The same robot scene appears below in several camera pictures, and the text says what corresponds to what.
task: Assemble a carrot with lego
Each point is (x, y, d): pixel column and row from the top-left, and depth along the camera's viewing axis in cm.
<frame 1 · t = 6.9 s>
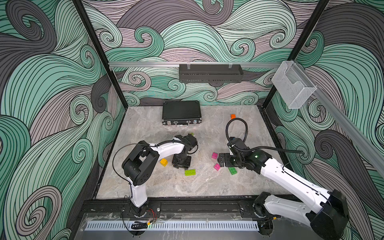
left hand: (184, 167, 86), fingers open
right hand: (223, 160, 79), fingers open
black hard carrying case: (181, 113, 121), on the table
lime green lego brick: (190, 172, 87), on the table
dark green long lego brick: (232, 170, 87), point 2 cm above the table
orange cube block: (233, 116, 116), on the table

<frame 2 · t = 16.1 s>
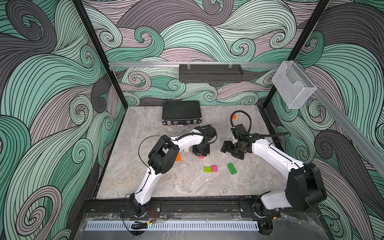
left hand: (204, 154, 92), fingers open
right hand: (225, 152, 85), fingers open
lime green lego brick: (207, 169, 87), point 2 cm above the table
the other named things where they were.

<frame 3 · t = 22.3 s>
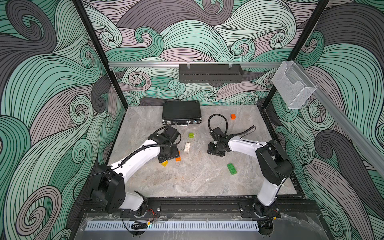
left hand: (173, 154, 82), fingers open
right hand: (208, 152, 94), fingers open
yellow lego brick: (164, 164, 91), on the table
small lime lego brick: (191, 135, 106), on the table
white lego brick: (187, 146, 97), point 2 cm above the table
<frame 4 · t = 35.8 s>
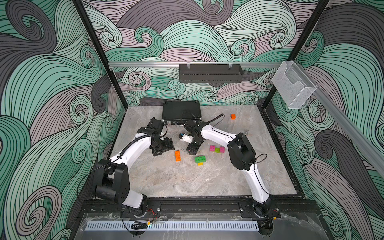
left hand: (169, 148, 85), fingers open
right hand: (192, 148, 96), fingers open
dark green long lego brick: (200, 159, 87), point 6 cm above the table
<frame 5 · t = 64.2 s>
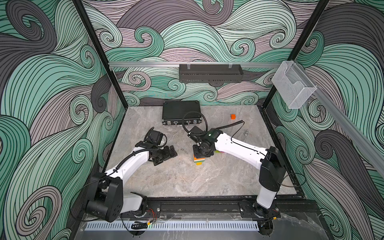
left hand: (171, 155, 84), fingers open
right hand: (196, 156, 81), fingers open
